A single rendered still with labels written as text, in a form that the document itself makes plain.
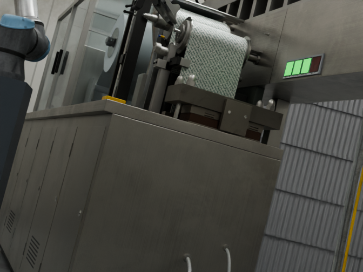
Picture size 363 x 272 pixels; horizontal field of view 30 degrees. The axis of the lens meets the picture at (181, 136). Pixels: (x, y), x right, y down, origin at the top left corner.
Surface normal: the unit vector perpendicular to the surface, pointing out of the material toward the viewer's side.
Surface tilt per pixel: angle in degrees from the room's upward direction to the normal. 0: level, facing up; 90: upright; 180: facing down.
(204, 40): 90
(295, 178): 90
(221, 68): 90
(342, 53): 90
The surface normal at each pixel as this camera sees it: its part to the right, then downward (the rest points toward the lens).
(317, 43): -0.91, -0.25
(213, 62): 0.33, 0.01
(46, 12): 0.11, -0.05
